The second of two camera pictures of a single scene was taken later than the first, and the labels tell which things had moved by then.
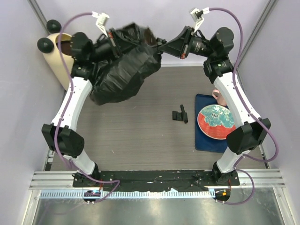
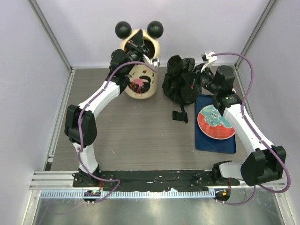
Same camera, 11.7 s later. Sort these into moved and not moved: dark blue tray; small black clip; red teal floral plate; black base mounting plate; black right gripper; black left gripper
Moved: black left gripper; black right gripper
Not moved: dark blue tray; small black clip; red teal floral plate; black base mounting plate
